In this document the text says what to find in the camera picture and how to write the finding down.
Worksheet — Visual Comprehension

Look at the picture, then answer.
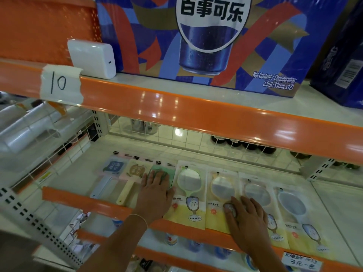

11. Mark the person's left hand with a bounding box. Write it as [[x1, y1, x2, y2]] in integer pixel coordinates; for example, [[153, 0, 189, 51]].
[[133, 170, 176, 226]]

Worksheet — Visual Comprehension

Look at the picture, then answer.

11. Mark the person's right hand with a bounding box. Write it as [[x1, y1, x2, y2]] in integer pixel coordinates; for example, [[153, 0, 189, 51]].
[[223, 196, 272, 254]]

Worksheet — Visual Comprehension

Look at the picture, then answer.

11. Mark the round mirror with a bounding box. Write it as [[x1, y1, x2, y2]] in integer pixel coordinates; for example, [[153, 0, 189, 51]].
[[164, 161, 208, 230], [205, 167, 242, 234], [239, 172, 290, 250], [273, 182, 332, 254]]

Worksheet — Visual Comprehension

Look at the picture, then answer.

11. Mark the orange edged white shelf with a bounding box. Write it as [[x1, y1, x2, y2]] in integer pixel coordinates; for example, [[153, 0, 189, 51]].
[[0, 58, 363, 272]]

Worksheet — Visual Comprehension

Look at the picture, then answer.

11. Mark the person's right forearm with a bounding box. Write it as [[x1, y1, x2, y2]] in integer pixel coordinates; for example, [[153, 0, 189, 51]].
[[248, 240, 289, 272]]

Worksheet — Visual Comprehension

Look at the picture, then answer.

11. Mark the person's left forearm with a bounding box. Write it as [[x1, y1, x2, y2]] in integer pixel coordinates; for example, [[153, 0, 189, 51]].
[[78, 215, 148, 272]]

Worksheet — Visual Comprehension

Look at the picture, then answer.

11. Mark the white handwritten price label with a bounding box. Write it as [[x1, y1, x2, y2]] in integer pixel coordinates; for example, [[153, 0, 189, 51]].
[[281, 252, 323, 272]]

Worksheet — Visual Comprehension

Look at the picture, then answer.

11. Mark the group of silver cans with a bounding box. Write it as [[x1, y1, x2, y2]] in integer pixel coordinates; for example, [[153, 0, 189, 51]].
[[130, 119, 161, 136]]

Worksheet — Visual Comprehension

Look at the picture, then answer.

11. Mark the row of black bottles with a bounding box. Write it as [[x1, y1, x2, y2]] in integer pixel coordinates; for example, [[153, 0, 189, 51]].
[[209, 135, 277, 155]]

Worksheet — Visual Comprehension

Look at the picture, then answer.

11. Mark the white roll blue orange label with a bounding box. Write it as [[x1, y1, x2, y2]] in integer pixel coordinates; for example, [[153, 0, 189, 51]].
[[47, 101, 68, 115]]

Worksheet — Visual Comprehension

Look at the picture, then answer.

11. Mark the white plastic film roll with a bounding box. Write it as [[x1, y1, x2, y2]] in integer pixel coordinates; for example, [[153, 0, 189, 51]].
[[0, 103, 63, 153]]

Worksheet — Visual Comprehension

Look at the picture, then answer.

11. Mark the small white paper tag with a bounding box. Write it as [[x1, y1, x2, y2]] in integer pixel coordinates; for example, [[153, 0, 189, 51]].
[[39, 64, 84, 105]]

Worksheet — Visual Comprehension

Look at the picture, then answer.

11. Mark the white power adapter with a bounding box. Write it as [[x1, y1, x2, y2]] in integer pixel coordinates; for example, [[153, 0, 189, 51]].
[[67, 39, 117, 80]]

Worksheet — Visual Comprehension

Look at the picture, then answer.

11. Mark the blue printed drink carton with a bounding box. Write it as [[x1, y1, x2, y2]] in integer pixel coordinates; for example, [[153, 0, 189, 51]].
[[95, 0, 351, 98], [309, 0, 363, 110]]

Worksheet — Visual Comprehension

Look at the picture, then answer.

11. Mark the orange perforated plastic basket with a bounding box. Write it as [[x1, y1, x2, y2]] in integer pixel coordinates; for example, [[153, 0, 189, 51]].
[[0, 0, 102, 67]]

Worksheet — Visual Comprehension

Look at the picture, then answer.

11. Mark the thin white bracelet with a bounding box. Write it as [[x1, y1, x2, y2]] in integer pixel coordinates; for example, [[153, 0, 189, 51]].
[[128, 213, 149, 229]]

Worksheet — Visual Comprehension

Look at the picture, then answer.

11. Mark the white wire mesh divider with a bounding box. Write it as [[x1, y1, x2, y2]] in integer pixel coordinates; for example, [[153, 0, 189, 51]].
[[11, 110, 98, 193]]

